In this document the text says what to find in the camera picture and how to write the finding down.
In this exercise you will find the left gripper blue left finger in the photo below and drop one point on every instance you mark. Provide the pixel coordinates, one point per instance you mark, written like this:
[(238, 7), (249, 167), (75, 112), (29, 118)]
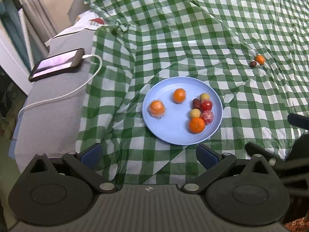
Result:
[(92, 155)]

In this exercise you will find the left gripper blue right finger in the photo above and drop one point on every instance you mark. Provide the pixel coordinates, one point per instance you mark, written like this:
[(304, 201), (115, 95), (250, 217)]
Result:
[(206, 156)]

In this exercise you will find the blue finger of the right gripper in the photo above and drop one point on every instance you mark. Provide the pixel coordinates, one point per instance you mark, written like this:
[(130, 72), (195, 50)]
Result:
[(298, 120)]

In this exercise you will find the orange tangerine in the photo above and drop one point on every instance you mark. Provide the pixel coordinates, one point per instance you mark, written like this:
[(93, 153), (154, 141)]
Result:
[(196, 125), (260, 59)]

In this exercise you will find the red fruit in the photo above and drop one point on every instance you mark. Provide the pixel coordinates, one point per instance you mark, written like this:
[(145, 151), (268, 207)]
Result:
[(207, 116), (206, 105)]

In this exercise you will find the small yellow fruit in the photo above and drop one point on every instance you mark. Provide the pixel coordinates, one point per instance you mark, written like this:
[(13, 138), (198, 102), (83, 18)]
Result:
[(195, 113), (204, 96)]

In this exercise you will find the dark red date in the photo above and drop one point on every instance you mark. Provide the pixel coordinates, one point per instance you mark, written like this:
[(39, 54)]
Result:
[(196, 104), (253, 64)]

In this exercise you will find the orange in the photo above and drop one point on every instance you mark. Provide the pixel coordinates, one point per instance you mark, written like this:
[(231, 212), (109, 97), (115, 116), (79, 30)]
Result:
[(179, 95), (157, 109)]

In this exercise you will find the light blue round plate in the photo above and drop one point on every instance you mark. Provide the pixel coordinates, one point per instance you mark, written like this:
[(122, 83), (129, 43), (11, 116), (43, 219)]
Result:
[(172, 127)]

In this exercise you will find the grey sofa armrest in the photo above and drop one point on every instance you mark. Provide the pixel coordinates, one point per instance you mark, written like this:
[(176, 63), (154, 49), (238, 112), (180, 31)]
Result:
[(51, 128)]

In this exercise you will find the green white checkered cloth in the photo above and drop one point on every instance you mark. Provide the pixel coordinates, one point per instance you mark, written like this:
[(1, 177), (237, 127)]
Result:
[(145, 41)]

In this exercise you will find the black smartphone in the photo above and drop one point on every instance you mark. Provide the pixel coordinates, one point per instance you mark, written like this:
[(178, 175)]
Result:
[(66, 62)]

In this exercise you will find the white printed pillow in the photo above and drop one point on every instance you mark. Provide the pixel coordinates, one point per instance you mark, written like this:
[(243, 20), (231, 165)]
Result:
[(88, 20)]

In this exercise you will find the grey curtain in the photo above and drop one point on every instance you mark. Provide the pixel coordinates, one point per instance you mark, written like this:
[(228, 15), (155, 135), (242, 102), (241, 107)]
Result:
[(40, 23)]

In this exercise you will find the black white pole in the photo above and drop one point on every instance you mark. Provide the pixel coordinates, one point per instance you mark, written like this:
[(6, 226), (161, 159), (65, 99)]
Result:
[(24, 29)]

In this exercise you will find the white window frame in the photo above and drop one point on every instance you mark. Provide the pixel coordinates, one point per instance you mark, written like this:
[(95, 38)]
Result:
[(12, 64)]

